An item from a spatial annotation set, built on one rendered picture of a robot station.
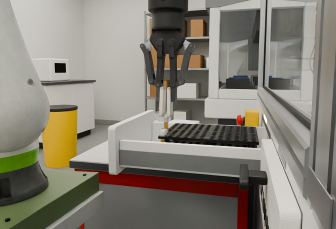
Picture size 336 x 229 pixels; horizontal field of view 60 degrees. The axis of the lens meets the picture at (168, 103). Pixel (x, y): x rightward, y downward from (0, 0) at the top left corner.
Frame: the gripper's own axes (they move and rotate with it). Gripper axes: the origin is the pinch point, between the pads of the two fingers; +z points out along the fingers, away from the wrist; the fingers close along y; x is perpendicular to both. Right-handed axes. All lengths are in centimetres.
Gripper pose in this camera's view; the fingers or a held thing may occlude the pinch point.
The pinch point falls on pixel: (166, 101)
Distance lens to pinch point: 69.2
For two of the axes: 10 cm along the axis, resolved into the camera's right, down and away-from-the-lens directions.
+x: -2.5, 1.0, -9.6
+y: -9.7, -0.5, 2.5
